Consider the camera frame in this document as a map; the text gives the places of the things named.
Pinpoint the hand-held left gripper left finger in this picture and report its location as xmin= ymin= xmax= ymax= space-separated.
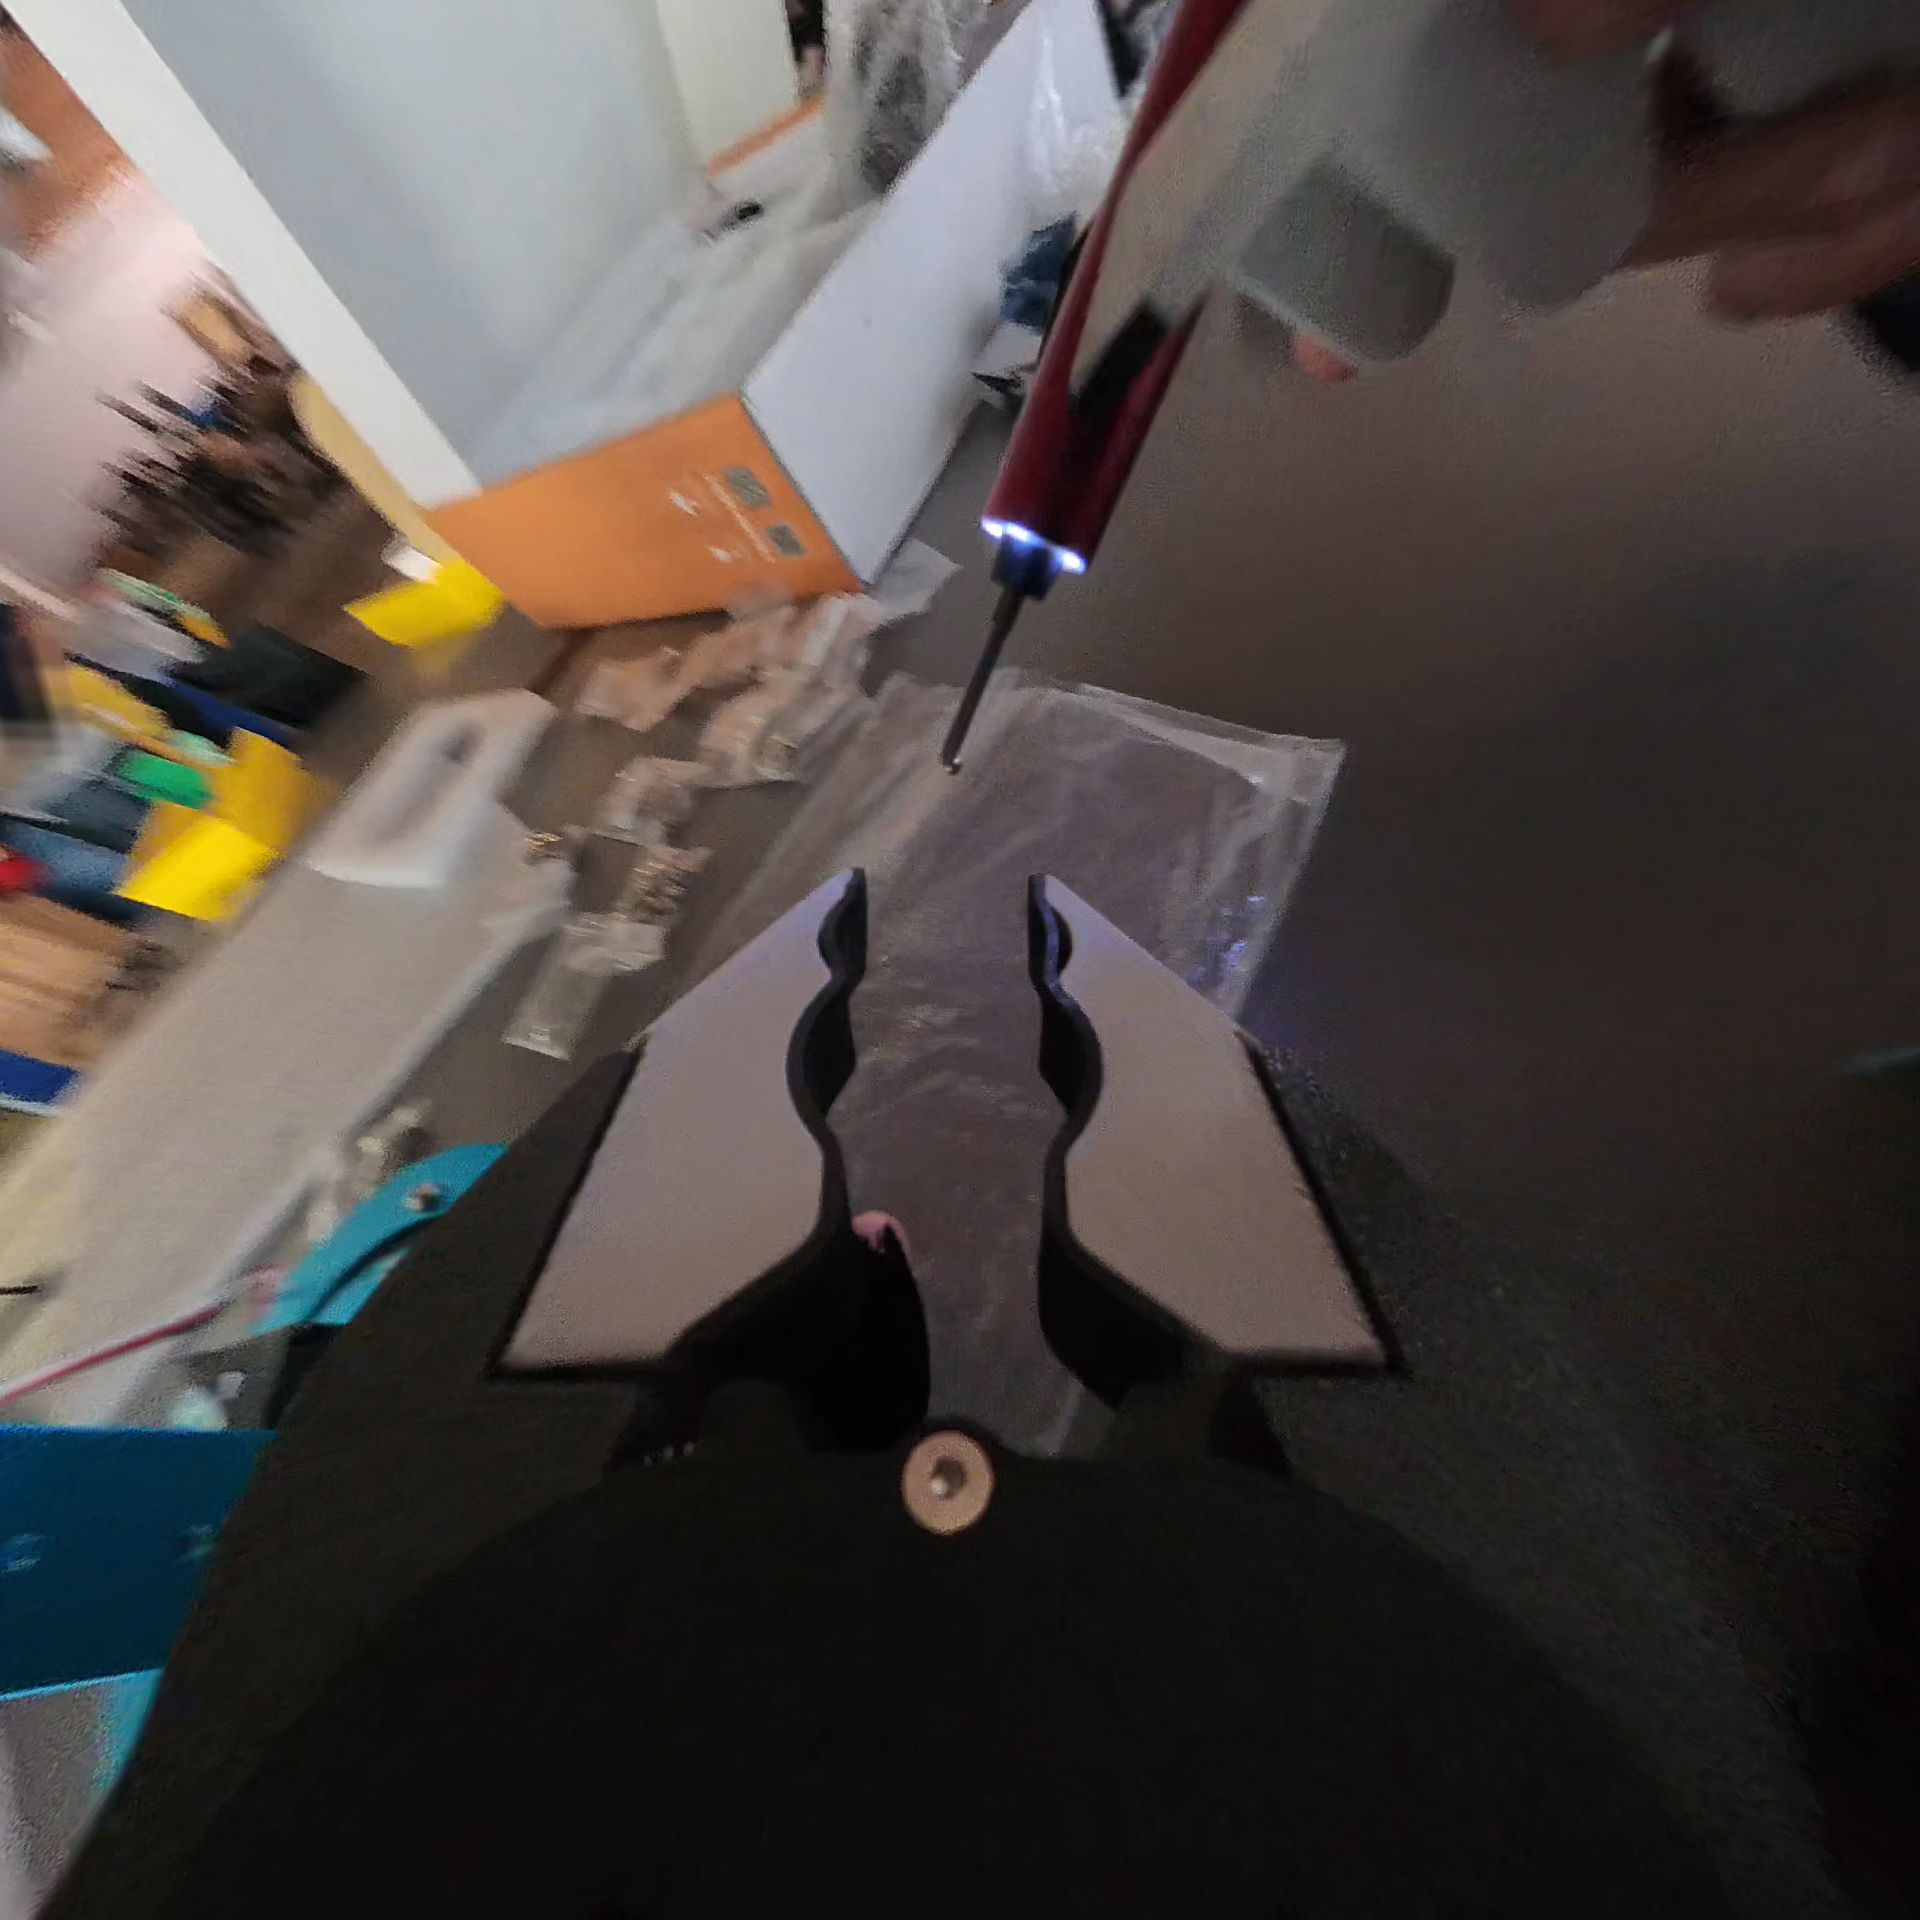
xmin=494 ymin=866 xmax=933 ymax=1453

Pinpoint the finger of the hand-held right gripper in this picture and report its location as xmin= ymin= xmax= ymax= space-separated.
xmin=1068 ymin=0 xmax=1322 ymax=439

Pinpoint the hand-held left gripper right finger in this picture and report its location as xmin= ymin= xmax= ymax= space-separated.
xmin=1027 ymin=874 xmax=1390 ymax=1411

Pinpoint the red electric screwdriver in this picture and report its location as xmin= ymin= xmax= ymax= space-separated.
xmin=937 ymin=0 xmax=1255 ymax=777

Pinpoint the blue toy robot arm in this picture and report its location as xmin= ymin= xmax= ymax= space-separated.
xmin=0 ymin=1140 xmax=513 ymax=1801

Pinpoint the person's right hand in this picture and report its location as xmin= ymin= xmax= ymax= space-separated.
xmin=1287 ymin=0 xmax=1920 ymax=388

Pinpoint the clear plastic sheet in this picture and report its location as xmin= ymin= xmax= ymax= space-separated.
xmin=720 ymin=665 xmax=1348 ymax=1458

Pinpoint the group of clear parts bags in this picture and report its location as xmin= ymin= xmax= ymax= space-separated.
xmin=503 ymin=575 xmax=963 ymax=1062

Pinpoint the white foam sheet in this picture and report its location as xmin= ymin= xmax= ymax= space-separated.
xmin=0 ymin=854 xmax=581 ymax=1427

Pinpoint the white foam insert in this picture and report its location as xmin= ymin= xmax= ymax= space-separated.
xmin=304 ymin=685 xmax=560 ymax=898

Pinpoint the large yellow plastic bin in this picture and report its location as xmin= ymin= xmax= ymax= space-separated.
xmin=117 ymin=731 xmax=336 ymax=919

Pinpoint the small yellow plastic bin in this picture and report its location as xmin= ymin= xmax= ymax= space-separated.
xmin=345 ymin=557 xmax=508 ymax=650

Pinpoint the white orange cardboard box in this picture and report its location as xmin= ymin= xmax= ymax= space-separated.
xmin=134 ymin=0 xmax=1131 ymax=631

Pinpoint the red white servo cable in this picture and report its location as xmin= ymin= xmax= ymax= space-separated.
xmin=0 ymin=1272 xmax=289 ymax=1411

